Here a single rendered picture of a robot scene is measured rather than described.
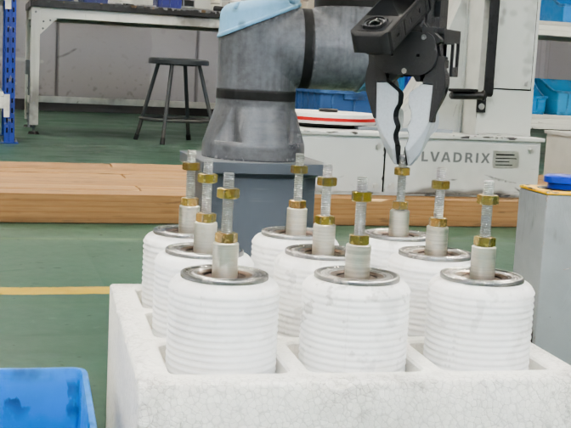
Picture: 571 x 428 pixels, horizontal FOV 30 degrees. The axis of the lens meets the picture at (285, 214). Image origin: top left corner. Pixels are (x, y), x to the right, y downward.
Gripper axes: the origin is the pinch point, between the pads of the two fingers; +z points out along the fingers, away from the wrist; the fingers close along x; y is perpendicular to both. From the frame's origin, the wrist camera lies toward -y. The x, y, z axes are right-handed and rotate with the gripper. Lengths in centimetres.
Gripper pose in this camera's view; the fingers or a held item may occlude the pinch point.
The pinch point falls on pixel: (401, 153)
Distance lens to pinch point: 118.5
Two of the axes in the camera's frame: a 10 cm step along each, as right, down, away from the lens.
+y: 4.5, -1.0, 8.9
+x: -8.9, -1.1, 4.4
